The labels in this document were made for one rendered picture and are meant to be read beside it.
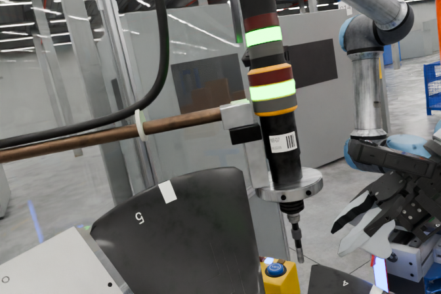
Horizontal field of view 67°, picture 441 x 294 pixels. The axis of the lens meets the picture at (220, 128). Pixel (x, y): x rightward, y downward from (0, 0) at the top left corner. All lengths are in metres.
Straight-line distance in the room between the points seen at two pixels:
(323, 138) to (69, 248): 4.38
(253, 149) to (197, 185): 0.18
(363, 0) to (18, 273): 0.95
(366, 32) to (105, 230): 0.99
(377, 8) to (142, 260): 0.87
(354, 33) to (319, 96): 3.55
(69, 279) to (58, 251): 0.05
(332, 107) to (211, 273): 4.56
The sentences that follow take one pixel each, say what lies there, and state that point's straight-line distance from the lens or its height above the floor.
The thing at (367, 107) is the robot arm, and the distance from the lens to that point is 1.23.
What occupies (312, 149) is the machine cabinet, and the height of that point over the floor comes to 0.31.
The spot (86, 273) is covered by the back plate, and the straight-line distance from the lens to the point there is 0.66.
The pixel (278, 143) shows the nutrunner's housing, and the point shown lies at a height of 1.51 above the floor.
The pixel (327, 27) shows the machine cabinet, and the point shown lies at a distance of 4.97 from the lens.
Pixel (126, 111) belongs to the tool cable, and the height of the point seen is 1.56.
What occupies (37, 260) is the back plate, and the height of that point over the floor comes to 1.35.
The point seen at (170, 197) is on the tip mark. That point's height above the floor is 1.43.
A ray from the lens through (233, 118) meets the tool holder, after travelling 0.32.
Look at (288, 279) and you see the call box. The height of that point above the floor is 1.06.
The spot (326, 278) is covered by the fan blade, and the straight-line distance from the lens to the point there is 0.69.
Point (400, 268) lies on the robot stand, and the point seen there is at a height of 0.94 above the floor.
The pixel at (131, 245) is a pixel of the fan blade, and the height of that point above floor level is 1.39.
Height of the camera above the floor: 1.59
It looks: 10 degrees down
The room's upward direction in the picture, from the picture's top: 11 degrees counter-clockwise
